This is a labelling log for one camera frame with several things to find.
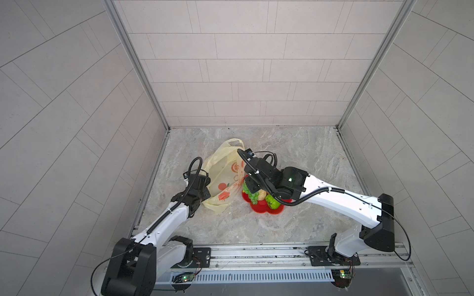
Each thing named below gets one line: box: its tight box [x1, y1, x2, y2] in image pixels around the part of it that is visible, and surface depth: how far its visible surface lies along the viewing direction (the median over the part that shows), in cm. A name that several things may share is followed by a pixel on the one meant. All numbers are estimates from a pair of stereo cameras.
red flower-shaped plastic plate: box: [241, 189, 293, 215], surface depth 82 cm
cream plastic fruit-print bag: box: [202, 138, 246, 214], surface depth 88 cm
